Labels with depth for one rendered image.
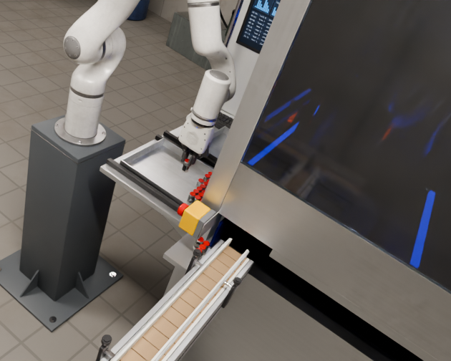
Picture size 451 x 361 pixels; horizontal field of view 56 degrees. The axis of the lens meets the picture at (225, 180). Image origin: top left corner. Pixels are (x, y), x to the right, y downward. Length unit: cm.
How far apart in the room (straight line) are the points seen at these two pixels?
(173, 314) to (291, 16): 77
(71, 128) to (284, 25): 94
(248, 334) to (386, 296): 51
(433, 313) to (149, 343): 71
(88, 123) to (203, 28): 62
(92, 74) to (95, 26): 20
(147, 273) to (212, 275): 120
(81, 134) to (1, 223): 102
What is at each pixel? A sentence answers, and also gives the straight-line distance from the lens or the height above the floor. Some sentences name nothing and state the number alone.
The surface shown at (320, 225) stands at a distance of 118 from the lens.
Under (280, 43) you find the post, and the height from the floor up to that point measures 155.
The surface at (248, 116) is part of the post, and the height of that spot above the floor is 135.
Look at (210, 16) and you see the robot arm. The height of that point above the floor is 149.
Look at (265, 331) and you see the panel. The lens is 149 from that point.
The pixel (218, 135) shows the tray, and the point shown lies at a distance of 195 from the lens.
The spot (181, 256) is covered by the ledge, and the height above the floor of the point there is 88.
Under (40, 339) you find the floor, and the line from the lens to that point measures 214.
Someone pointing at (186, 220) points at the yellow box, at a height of 100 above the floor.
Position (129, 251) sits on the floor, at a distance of 250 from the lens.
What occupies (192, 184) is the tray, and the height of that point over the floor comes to 88.
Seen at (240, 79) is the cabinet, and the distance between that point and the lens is 227.
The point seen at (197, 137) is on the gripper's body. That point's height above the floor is 113.
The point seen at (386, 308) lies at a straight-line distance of 127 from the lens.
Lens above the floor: 183
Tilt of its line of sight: 34 degrees down
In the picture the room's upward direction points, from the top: 23 degrees clockwise
